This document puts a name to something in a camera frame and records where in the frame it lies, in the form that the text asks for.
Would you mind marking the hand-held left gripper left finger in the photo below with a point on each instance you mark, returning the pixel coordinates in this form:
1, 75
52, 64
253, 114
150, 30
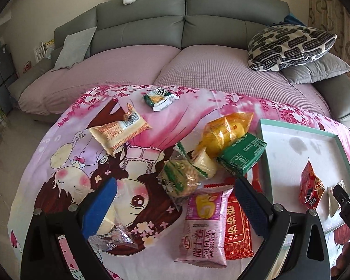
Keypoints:
102, 207

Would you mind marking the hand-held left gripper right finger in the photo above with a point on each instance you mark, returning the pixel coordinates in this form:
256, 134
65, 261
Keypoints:
250, 204

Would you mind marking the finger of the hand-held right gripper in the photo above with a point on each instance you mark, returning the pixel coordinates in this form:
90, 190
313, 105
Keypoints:
342, 197

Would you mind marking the small white cookie packet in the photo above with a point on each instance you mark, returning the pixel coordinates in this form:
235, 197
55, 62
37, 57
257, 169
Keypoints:
332, 202

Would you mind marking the clear packet with white bun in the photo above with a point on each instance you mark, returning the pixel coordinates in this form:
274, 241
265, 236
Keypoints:
109, 221

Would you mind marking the red patterned snack packet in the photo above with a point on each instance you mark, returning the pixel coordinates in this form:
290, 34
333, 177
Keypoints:
236, 233

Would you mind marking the small red cartoon snack packet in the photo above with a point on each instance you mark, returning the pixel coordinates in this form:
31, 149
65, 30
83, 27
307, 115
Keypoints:
309, 186

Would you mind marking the white tray with green rim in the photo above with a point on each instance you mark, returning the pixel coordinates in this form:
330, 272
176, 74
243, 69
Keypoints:
283, 163

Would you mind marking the pink swiss roll packet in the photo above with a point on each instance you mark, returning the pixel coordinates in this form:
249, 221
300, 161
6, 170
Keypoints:
204, 233

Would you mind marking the clear packet with white cake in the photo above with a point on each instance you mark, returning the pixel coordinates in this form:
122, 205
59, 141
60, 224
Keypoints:
205, 163

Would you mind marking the green clear cookie packet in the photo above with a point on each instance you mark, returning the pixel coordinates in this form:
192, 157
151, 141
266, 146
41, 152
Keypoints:
178, 180

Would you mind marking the printed pink blanket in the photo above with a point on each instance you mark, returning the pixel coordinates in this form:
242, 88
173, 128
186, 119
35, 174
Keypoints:
75, 157

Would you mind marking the yellow snack packet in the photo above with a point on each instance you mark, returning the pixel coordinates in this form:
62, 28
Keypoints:
221, 134

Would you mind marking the beige orange snack packet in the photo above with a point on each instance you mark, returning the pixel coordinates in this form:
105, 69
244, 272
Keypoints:
119, 129

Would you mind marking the small green white snack packet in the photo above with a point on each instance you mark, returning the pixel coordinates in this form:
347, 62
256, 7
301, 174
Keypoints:
160, 99

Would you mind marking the grey pillow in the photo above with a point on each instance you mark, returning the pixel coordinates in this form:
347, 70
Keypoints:
318, 70

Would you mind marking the pink sofa cover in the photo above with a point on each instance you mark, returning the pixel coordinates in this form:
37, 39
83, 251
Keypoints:
215, 73

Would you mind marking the black white patterned pillow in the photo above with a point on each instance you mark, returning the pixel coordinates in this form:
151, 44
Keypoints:
288, 46

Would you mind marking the light grey cushion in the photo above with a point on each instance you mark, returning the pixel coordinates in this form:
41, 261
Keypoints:
73, 49

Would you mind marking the white rack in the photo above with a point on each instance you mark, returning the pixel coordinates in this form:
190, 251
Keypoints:
39, 52

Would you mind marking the beige patterned curtain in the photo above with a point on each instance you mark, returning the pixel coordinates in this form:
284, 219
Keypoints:
332, 14

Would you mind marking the blue cloth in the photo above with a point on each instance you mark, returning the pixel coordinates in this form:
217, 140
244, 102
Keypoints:
291, 20

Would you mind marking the grey sofa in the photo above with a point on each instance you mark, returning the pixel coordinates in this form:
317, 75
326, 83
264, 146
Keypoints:
140, 20

